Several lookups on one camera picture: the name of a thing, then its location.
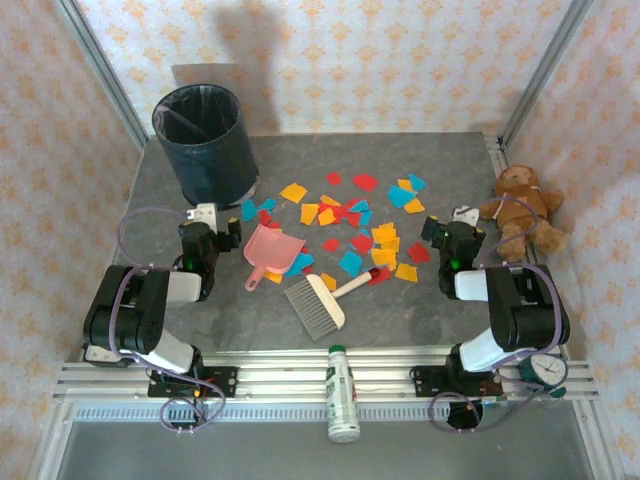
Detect pink plastic dustpan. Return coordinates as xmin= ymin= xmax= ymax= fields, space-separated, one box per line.
xmin=243 ymin=223 xmax=307 ymax=293

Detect wooden hand brush grey bristles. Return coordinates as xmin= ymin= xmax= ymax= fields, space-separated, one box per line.
xmin=283 ymin=268 xmax=384 ymax=344

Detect dark blue round trash bin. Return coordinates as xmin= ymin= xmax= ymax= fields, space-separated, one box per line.
xmin=151 ymin=83 xmax=260 ymax=211

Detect brown teddy bear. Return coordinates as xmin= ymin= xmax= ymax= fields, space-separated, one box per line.
xmin=474 ymin=163 xmax=571 ymax=265

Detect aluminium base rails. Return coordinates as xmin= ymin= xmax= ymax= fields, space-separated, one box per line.
xmin=52 ymin=347 xmax=599 ymax=404

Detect green round alarm clock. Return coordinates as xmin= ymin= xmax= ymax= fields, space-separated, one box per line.
xmin=517 ymin=352 xmax=569 ymax=401

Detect white green plastic bottle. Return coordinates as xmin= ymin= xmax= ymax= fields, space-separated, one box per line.
xmin=326 ymin=344 xmax=362 ymax=445

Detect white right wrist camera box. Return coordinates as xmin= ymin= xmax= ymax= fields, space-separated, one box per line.
xmin=451 ymin=203 xmax=481 ymax=227

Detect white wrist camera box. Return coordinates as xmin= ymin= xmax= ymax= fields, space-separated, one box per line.
xmin=451 ymin=203 xmax=481 ymax=227
xmin=186 ymin=201 xmax=220 ymax=235

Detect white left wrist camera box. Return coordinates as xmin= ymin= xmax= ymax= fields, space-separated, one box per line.
xmin=186 ymin=201 xmax=220 ymax=235

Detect aluminium side rail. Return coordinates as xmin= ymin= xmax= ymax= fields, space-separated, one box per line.
xmin=483 ymin=132 xmax=591 ymax=366

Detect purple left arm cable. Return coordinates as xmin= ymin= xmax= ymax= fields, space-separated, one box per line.
xmin=109 ymin=206 xmax=227 ymax=435

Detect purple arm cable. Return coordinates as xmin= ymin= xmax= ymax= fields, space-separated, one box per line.
xmin=109 ymin=206 xmax=227 ymax=435
xmin=428 ymin=196 xmax=564 ymax=435

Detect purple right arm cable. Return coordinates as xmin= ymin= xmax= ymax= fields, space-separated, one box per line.
xmin=428 ymin=196 xmax=564 ymax=435

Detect grey slotted cable duct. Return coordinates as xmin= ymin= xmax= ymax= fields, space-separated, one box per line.
xmin=69 ymin=403 xmax=586 ymax=422

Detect aluminium frame post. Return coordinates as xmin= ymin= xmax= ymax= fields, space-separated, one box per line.
xmin=498 ymin=0 xmax=597 ymax=149
xmin=53 ymin=0 xmax=151 ymax=151

